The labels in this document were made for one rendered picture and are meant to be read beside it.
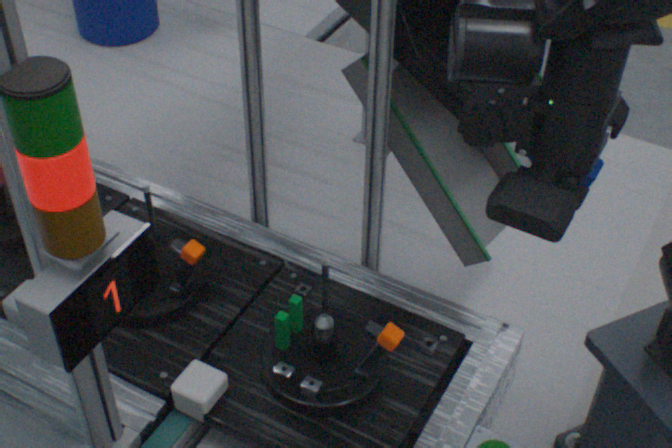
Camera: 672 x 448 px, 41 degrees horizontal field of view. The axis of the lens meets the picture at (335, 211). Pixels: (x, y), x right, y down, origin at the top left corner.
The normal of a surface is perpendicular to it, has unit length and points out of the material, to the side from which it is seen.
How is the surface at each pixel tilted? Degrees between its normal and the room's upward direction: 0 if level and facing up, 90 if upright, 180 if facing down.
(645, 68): 0
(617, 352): 0
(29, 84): 0
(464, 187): 45
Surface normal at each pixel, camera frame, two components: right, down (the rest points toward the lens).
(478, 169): 0.55, -0.22
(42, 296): 0.01, -0.75
